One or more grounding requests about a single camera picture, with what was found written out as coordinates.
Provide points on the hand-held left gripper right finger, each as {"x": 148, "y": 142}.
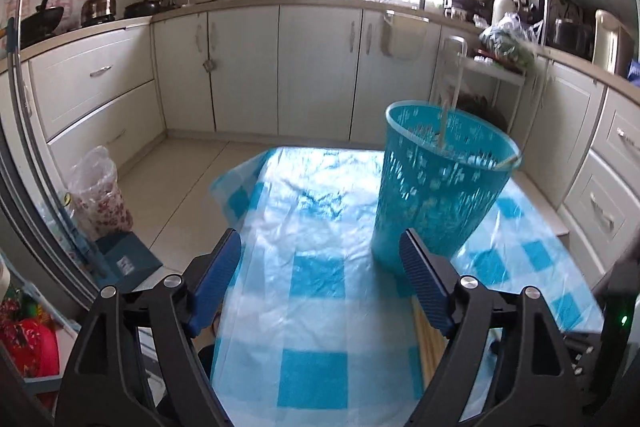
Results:
{"x": 424, "y": 287}

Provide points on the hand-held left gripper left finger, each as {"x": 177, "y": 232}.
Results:
{"x": 216, "y": 279}

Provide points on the bundle of wooden chopsticks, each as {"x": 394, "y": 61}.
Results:
{"x": 430, "y": 352}

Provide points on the teal plastic utensil basket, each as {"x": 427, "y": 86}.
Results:
{"x": 430, "y": 202}

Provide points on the wooden chopstick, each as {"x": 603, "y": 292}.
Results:
{"x": 506, "y": 164}

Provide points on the teal cardboard box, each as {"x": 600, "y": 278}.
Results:
{"x": 127, "y": 259}

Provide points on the blue checked plastic tablecloth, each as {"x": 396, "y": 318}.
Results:
{"x": 320, "y": 257}

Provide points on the floral plastic bag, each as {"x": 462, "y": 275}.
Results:
{"x": 97, "y": 197}

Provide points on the white lower kitchen cabinets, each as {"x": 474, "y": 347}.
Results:
{"x": 280, "y": 72}

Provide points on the silver refrigerator door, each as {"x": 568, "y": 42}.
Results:
{"x": 30, "y": 167}

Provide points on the white storage rack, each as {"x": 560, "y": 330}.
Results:
{"x": 492, "y": 77}

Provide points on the bag of green vegetables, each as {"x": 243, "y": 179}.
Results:
{"x": 505, "y": 42}

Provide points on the steel cooking pot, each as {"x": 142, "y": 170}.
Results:
{"x": 567, "y": 36}

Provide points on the white thermos jug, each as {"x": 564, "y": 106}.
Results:
{"x": 505, "y": 7}

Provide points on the metal kettle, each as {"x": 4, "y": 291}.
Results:
{"x": 99, "y": 2}

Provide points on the beige electric cooker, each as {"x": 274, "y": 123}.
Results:
{"x": 611, "y": 42}

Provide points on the black wok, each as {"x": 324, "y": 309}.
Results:
{"x": 42, "y": 19}

